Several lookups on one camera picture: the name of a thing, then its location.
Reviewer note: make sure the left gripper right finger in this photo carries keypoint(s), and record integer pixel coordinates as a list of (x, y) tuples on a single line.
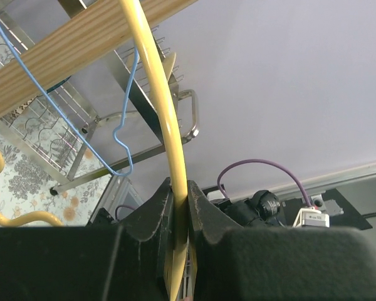
[(231, 262)]

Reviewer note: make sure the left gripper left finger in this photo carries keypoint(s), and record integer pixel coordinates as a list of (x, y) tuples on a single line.
[(126, 260)]

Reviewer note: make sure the yellow hanger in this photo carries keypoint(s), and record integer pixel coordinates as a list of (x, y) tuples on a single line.
[(173, 146)]

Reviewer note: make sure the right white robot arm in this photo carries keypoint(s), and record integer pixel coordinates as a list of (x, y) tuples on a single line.
[(265, 209)]

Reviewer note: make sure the floral tablecloth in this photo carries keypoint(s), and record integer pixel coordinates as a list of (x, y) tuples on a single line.
[(25, 187)]

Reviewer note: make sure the metal dish rack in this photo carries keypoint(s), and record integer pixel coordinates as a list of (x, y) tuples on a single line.
[(97, 125)]

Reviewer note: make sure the cream plate with flower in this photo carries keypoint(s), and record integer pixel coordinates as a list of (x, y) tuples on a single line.
[(167, 63)]

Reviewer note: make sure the wooden clothes rack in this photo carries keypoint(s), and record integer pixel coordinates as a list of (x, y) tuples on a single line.
[(87, 37)]

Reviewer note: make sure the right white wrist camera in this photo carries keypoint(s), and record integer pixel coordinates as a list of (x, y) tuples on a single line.
[(311, 217)]

